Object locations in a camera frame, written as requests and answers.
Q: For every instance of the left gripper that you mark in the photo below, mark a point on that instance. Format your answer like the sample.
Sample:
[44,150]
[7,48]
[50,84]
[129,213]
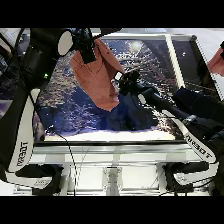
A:
[87,46]

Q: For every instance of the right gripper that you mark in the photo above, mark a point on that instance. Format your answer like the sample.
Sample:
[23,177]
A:
[128,81]

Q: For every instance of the orange-brown garment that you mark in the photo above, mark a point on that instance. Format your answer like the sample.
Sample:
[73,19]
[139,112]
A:
[217,63]
[96,80]

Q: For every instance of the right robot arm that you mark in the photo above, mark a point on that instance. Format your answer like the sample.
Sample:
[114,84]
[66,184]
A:
[196,146]

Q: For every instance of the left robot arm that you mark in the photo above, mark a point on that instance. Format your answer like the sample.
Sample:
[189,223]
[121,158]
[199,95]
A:
[23,146]

